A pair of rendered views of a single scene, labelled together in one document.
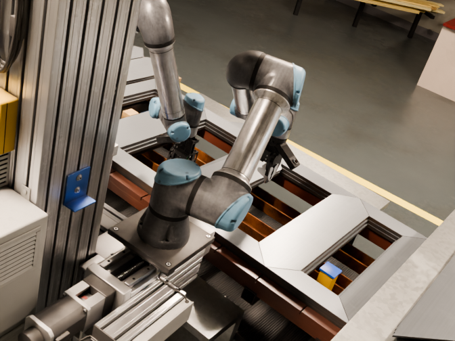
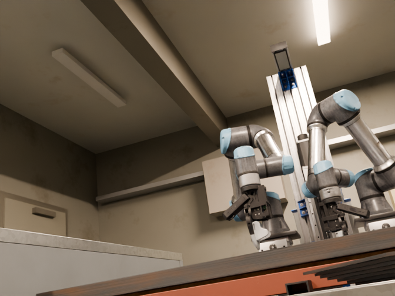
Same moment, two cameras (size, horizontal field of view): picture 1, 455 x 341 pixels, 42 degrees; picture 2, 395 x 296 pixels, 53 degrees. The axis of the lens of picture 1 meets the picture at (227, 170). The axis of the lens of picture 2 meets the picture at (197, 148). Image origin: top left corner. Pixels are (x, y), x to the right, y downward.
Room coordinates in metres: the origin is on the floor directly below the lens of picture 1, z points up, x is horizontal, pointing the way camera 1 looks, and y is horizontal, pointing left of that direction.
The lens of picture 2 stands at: (3.40, -0.51, 0.75)
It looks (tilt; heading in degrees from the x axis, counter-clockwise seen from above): 22 degrees up; 171
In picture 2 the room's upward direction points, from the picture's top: 8 degrees counter-clockwise
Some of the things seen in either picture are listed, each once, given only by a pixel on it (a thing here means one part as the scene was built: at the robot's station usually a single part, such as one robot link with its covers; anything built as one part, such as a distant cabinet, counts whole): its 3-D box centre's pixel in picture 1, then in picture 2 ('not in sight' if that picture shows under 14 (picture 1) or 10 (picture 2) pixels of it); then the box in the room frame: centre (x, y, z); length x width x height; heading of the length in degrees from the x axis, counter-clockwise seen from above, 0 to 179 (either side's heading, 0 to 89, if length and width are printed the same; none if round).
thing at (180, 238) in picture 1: (166, 218); (274, 226); (1.38, 0.13, 1.09); 0.15 x 0.15 x 0.10
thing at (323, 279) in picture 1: (320, 293); not in sight; (1.65, -0.43, 0.78); 0.05 x 0.05 x 0.19; 61
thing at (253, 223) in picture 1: (216, 203); not in sight; (2.12, 0.00, 0.70); 1.66 x 0.08 x 0.05; 61
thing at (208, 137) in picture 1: (266, 165); (302, 277); (2.43, -0.16, 0.79); 1.56 x 0.09 x 0.06; 61
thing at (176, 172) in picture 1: (177, 186); (268, 205); (1.38, 0.12, 1.20); 0.13 x 0.12 x 0.14; 79
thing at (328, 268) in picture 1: (330, 271); not in sight; (1.65, -0.43, 0.88); 0.06 x 0.06 x 0.02; 61
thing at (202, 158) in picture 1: (244, 189); not in sight; (2.31, -0.10, 0.70); 1.66 x 0.08 x 0.05; 61
